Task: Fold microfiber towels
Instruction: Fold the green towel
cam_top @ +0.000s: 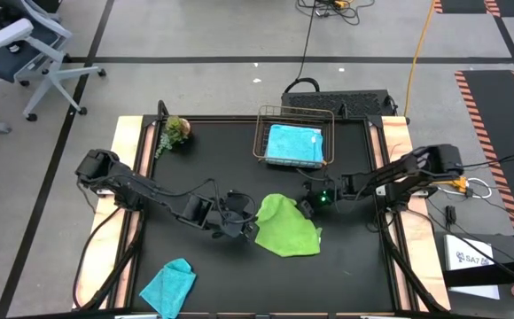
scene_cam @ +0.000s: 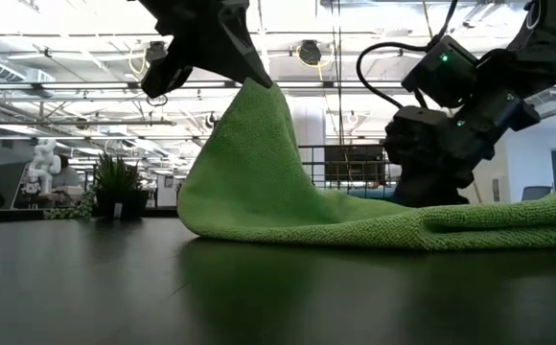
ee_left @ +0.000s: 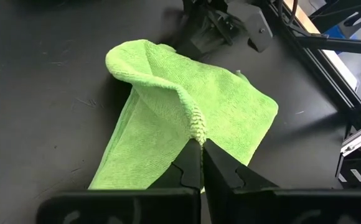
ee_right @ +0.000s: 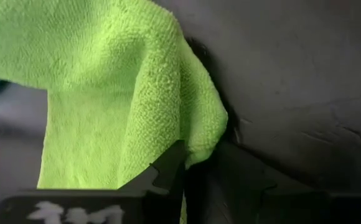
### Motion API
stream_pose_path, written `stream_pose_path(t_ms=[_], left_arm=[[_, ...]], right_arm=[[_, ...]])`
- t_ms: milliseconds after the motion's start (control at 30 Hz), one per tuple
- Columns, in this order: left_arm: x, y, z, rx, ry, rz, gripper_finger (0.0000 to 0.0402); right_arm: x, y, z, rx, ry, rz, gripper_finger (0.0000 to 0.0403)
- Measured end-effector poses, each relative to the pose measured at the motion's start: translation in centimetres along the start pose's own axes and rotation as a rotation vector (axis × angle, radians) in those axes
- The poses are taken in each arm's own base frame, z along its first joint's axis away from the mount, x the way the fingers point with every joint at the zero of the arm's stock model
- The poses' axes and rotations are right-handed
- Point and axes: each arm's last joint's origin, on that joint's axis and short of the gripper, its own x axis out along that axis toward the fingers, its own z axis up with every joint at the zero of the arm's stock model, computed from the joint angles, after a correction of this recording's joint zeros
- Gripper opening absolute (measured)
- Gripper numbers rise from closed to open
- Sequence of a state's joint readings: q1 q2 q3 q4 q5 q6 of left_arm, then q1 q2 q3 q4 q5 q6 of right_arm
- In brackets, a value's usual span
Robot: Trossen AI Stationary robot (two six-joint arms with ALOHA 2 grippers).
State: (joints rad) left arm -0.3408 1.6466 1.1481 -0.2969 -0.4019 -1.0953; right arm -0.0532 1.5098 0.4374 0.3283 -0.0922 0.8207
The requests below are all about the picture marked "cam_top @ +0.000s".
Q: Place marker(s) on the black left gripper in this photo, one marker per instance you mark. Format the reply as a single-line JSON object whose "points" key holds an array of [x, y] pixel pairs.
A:
{"points": [[235, 217]]}

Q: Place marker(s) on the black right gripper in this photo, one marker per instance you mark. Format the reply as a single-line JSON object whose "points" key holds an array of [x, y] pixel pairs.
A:
{"points": [[323, 195]]}

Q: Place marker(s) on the green microfiber towel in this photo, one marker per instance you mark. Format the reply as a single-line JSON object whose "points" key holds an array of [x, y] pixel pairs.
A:
{"points": [[285, 228]]}

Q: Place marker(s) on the light blue microfiber towel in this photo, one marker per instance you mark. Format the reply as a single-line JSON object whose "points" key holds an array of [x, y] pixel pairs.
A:
{"points": [[294, 144]]}

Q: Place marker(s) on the teal microfiber towel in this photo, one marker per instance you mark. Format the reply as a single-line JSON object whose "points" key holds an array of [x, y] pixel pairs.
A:
{"points": [[168, 288]]}

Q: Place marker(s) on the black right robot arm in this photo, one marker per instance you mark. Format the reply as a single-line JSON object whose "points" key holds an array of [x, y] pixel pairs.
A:
{"points": [[407, 170]]}

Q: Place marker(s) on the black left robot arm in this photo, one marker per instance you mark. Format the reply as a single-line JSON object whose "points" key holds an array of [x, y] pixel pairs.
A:
{"points": [[150, 190]]}

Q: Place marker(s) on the small potted green plant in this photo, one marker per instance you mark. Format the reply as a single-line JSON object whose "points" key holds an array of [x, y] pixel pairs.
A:
{"points": [[177, 128]]}

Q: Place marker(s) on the black perforated computer case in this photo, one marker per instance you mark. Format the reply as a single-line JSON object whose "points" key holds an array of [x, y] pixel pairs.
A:
{"points": [[354, 99]]}

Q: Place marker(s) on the wooden side board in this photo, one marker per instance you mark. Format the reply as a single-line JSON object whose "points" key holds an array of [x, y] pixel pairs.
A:
{"points": [[396, 130], [126, 133]]}

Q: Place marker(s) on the black power brick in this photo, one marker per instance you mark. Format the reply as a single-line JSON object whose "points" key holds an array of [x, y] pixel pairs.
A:
{"points": [[450, 214]]}

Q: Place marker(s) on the yellow plug adapter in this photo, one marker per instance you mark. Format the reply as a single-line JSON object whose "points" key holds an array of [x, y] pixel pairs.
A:
{"points": [[458, 184]]}

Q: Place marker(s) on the white printed paper box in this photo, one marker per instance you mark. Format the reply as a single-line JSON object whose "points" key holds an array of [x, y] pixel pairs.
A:
{"points": [[465, 248]]}

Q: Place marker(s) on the black metal beam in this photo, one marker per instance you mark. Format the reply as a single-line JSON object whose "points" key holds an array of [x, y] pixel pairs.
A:
{"points": [[492, 273]]}

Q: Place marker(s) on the grey office chair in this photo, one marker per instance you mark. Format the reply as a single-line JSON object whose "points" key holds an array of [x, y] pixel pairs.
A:
{"points": [[9, 33]]}

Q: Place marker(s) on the black frame strut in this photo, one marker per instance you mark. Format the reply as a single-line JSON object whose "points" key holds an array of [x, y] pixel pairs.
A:
{"points": [[119, 270], [412, 274]]}

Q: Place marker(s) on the black frame post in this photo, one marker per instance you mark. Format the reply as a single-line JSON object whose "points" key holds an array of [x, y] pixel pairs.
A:
{"points": [[163, 108]]}

